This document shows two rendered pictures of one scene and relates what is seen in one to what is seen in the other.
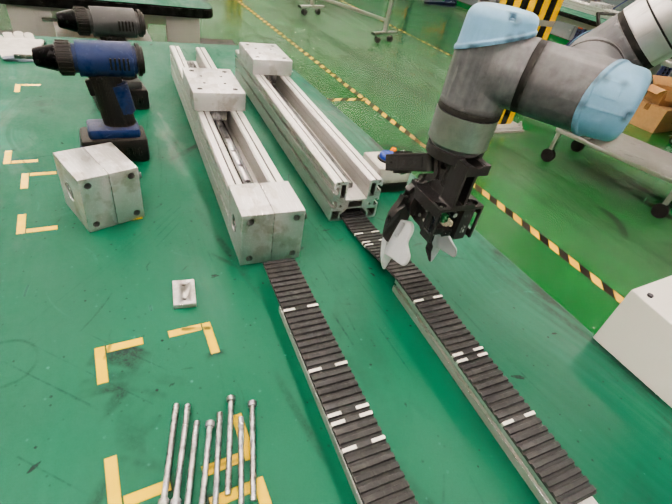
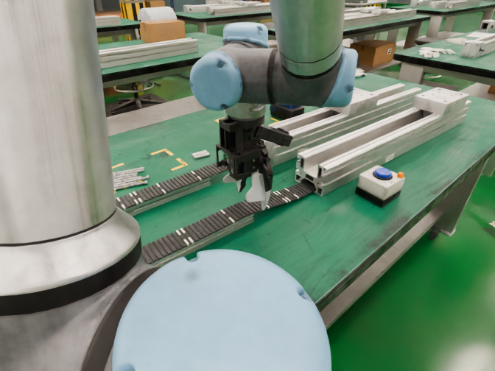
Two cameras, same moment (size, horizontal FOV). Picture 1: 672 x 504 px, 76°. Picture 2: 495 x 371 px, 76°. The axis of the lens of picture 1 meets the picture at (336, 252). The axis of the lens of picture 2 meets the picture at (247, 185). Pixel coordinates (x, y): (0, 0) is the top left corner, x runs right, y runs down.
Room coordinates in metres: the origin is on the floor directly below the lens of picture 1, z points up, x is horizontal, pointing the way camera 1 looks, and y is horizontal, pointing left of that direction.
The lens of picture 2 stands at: (0.45, -0.69, 1.26)
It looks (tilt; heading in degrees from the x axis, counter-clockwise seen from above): 34 degrees down; 83
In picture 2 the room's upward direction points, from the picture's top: straight up
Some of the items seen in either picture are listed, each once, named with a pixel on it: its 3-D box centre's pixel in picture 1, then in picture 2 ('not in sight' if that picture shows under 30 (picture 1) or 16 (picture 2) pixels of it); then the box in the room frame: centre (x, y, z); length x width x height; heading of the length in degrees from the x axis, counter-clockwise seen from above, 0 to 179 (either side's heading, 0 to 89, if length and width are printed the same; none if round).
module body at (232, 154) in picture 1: (213, 115); (348, 117); (0.95, 0.35, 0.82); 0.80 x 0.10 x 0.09; 30
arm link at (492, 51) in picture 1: (488, 63); (245, 59); (0.52, -0.12, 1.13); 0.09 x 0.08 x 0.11; 65
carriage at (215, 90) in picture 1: (213, 94); (350, 104); (0.95, 0.35, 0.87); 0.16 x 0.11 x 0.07; 30
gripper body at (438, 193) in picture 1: (444, 189); (243, 143); (0.52, -0.12, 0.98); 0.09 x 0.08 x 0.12; 30
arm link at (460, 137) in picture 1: (463, 129); (247, 104); (0.53, -0.12, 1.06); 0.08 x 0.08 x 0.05
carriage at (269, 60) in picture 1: (264, 63); (438, 104); (1.26, 0.31, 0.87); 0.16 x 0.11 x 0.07; 30
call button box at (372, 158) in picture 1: (381, 171); (376, 183); (0.87, -0.06, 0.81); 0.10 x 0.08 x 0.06; 120
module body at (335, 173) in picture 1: (290, 115); (395, 135); (1.05, 0.18, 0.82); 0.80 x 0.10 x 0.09; 30
